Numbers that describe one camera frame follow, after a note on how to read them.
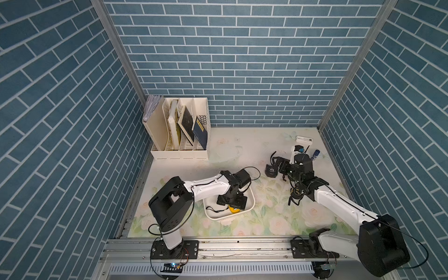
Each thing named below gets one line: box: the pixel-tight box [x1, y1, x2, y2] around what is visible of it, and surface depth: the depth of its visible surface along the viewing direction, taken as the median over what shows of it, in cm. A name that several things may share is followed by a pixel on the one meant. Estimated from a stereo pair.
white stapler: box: [295, 135, 314, 145], surface depth 114 cm
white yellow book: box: [168, 99, 181, 150], surface depth 96 cm
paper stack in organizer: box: [142, 94, 163, 122], surface depth 91 cm
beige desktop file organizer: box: [142, 96, 212, 161], surface depth 102 cm
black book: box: [177, 105, 195, 147], surface depth 101 cm
